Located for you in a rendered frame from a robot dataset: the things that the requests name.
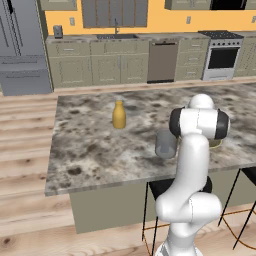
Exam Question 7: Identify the clear glass cup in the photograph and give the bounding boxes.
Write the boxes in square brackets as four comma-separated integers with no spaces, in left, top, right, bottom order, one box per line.
[154,129,179,160]

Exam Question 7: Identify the yellow ice bowl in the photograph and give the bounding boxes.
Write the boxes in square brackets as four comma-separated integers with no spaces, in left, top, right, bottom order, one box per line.
[208,138,224,150]

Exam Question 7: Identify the yellow bottle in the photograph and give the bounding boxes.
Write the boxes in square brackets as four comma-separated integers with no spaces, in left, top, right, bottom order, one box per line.
[112,99,127,130]

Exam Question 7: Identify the black bar stool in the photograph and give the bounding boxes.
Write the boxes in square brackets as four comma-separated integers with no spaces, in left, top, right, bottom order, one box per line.
[217,166,256,251]
[141,176,214,256]

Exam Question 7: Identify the olive lower cupboards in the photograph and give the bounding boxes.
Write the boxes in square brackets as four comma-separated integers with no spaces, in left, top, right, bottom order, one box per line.
[45,35,150,90]

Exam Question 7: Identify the brown-grey dishwasher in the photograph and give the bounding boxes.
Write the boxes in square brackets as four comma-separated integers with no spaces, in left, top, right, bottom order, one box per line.
[146,40,180,85]

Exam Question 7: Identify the olive kitchen island base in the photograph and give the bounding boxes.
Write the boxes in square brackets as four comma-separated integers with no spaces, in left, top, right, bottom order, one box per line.
[68,167,256,235]

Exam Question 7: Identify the dark sink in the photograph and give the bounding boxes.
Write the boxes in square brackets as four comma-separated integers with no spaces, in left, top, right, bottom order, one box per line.
[96,33,139,41]

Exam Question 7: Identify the olive drawer cupboard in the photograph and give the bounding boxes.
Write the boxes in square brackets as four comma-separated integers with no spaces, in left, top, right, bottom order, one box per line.
[175,35,211,82]

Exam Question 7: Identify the grey tap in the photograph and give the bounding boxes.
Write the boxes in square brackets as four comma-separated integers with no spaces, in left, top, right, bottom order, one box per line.
[113,17,121,36]

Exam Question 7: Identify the grey window shutters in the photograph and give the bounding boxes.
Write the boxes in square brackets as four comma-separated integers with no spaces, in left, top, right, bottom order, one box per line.
[81,0,149,29]

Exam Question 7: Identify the silver oven with hob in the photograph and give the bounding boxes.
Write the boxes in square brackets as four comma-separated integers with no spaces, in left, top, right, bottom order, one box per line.
[198,29,245,82]

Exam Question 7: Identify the grey fridge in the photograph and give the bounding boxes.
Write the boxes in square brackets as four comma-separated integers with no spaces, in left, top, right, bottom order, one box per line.
[0,0,55,97]

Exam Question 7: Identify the olive upper cupboard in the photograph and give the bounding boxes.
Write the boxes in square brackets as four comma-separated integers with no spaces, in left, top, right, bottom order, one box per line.
[164,0,213,11]
[36,0,79,12]

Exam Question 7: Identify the olive lower cupboard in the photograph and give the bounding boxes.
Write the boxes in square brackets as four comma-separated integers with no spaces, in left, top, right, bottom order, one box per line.
[233,33,256,79]

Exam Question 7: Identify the black microwave oven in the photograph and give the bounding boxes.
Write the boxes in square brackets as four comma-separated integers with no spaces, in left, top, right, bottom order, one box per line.
[210,0,248,11]

